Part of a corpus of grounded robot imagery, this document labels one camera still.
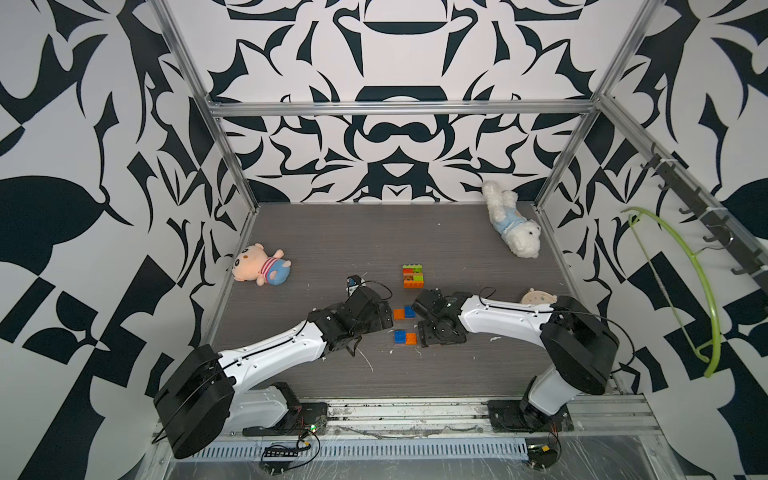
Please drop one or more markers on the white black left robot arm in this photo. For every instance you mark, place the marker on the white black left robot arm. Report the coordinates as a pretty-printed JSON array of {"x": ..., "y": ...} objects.
[{"x": 204, "y": 396}]

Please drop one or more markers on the black wall hook rack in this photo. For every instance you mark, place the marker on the black wall hook rack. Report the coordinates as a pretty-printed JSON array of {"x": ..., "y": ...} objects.
[{"x": 725, "y": 231}]

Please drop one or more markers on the blue 2x2 lego brick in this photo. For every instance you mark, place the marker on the blue 2x2 lego brick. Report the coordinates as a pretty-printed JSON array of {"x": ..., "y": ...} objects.
[{"x": 400, "y": 337}]

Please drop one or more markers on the pink plush pig toy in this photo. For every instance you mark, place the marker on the pink plush pig toy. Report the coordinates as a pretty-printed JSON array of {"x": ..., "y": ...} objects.
[{"x": 254, "y": 264}]

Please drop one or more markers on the white slotted cable duct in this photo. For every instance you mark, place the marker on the white slotted cable duct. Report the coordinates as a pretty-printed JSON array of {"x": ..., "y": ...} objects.
[{"x": 334, "y": 449}]

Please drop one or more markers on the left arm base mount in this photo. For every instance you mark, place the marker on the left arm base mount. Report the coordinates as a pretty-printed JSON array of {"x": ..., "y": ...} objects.
[{"x": 288, "y": 414}]

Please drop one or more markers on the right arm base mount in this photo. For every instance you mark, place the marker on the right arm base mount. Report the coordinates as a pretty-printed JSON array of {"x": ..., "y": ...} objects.
[{"x": 517, "y": 416}]

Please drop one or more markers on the white plush dog blue shirt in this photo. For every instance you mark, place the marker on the white plush dog blue shirt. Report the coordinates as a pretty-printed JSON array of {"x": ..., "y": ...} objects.
[{"x": 520, "y": 234}]

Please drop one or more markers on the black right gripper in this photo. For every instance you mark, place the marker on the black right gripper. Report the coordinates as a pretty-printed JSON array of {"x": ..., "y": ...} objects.
[{"x": 424, "y": 337}]

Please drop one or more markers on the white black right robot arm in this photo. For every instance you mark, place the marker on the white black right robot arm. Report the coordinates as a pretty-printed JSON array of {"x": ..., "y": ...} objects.
[{"x": 581, "y": 347}]

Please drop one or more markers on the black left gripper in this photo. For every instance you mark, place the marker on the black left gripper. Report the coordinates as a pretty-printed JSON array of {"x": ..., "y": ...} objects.
[{"x": 378, "y": 321}]

